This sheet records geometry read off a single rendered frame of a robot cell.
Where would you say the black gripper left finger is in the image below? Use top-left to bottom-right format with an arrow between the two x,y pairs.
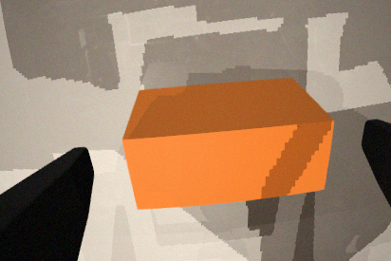
0,147 -> 95,261

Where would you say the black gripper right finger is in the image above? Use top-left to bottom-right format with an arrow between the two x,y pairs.
362,119 -> 391,206

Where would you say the orange block with dark square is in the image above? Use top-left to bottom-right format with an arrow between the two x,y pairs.
122,79 -> 334,210

